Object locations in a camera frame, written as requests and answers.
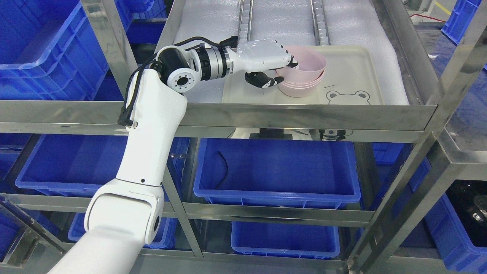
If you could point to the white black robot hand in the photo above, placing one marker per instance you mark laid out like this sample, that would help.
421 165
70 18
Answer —
255 57

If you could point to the pink plastic bowl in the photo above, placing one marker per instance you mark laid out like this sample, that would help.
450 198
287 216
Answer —
311 65

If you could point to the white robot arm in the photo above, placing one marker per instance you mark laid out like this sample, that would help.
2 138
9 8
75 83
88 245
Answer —
124 215

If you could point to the stacked pink bowl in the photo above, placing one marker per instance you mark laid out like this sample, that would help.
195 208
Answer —
300 90

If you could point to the blue crate bottom middle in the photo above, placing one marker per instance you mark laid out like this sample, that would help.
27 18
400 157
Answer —
283 240

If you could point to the cream bear tray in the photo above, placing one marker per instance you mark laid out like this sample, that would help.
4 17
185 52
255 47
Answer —
348 78

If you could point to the blue crate under tray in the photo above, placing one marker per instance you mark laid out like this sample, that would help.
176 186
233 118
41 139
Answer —
281 173

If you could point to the blue crate upper left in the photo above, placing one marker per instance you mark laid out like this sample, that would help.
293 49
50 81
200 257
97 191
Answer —
49 51

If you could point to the steel shelving rack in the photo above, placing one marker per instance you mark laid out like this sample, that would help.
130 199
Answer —
417 124

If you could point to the black helmet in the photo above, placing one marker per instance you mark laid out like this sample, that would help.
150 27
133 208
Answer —
468 198

